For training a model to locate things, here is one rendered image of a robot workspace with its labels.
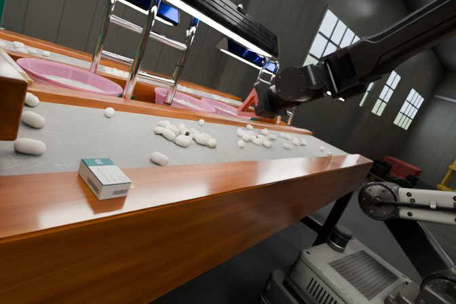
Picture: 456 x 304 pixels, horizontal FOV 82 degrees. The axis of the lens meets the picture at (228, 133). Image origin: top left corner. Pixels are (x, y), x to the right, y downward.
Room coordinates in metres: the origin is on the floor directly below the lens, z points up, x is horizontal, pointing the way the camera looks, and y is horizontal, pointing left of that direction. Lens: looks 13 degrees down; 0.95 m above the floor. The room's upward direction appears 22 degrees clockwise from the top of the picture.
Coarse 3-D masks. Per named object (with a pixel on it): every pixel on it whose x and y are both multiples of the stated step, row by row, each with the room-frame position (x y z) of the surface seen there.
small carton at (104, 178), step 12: (84, 168) 0.28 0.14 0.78; (96, 168) 0.28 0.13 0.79; (108, 168) 0.29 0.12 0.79; (84, 180) 0.28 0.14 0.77; (96, 180) 0.26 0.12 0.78; (108, 180) 0.27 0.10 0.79; (120, 180) 0.27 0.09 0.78; (96, 192) 0.26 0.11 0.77; (108, 192) 0.26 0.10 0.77; (120, 192) 0.27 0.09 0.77
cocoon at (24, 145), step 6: (24, 138) 0.33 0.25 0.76; (18, 144) 0.32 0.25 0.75; (24, 144) 0.32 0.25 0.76; (30, 144) 0.32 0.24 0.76; (36, 144) 0.33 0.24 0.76; (42, 144) 0.33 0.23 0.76; (18, 150) 0.32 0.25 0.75; (24, 150) 0.32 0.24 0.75; (30, 150) 0.32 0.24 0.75; (36, 150) 0.32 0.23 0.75; (42, 150) 0.33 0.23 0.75
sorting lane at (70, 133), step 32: (32, 128) 0.40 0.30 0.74; (64, 128) 0.45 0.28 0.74; (96, 128) 0.50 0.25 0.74; (128, 128) 0.58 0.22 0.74; (224, 128) 0.98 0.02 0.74; (0, 160) 0.29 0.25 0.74; (32, 160) 0.32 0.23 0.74; (64, 160) 0.35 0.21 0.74; (128, 160) 0.42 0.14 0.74; (192, 160) 0.54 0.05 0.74; (224, 160) 0.62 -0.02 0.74
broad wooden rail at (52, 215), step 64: (0, 192) 0.21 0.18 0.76; (64, 192) 0.25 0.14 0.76; (128, 192) 0.29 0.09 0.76; (192, 192) 0.35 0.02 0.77; (256, 192) 0.48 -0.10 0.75; (320, 192) 0.88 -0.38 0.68; (0, 256) 0.17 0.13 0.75; (64, 256) 0.21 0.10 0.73; (128, 256) 0.27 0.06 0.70; (192, 256) 0.38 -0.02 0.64
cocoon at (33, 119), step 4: (24, 112) 0.41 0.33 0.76; (28, 112) 0.41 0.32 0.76; (32, 112) 0.41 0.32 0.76; (24, 116) 0.40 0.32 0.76; (28, 116) 0.40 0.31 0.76; (32, 116) 0.40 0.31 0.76; (36, 116) 0.40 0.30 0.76; (40, 116) 0.41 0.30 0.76; (24, 120) 0.40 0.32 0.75; (28, 120) 0.40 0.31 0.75; (32, 120) 0.40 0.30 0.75; (36, 120) 0.40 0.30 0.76; (40, 120) 0.40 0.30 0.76; (44, 120) 0.41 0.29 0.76; (28, 124) 0.40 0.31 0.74; (32, 124) 0.40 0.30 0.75; (36, 124) 0.40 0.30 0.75; (40, 124) 0.40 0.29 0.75; (44, 124) 0.41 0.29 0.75
